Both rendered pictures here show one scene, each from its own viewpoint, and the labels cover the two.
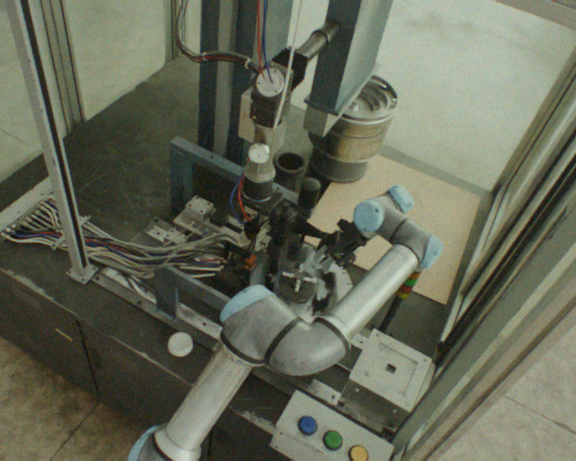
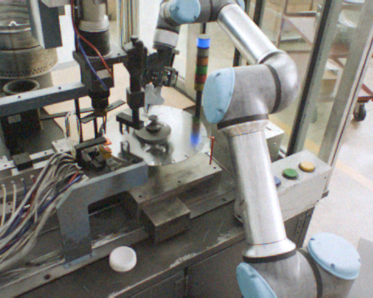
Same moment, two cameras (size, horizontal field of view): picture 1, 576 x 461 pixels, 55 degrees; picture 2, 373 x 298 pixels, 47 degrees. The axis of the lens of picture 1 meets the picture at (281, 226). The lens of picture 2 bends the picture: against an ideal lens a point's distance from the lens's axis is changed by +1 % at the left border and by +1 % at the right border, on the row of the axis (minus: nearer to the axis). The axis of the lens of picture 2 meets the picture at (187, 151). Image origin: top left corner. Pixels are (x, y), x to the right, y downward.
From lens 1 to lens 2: 98 cm
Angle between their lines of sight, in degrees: 42
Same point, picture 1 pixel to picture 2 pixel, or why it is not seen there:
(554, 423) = not seen: hidden behind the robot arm
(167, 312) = (81, 254)
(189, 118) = not seen: outside the picture
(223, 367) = (257, 142)
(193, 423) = (276, 209)
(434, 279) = (172, 99)
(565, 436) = not seen: hidden behind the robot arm
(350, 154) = (47, 62)
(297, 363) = (297, 82)
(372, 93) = (15, 14)
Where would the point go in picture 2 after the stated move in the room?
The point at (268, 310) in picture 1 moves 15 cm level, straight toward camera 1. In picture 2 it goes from (247, 69) to (312, 91)
